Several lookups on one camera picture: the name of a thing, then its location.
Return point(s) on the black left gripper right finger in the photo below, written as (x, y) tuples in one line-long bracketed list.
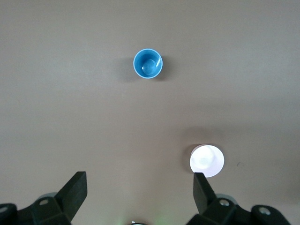
[(206, 201)]

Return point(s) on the blue plastic cup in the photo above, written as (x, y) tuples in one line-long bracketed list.
[(148, 64)]

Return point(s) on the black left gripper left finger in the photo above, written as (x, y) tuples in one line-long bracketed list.
[(68, 199)]

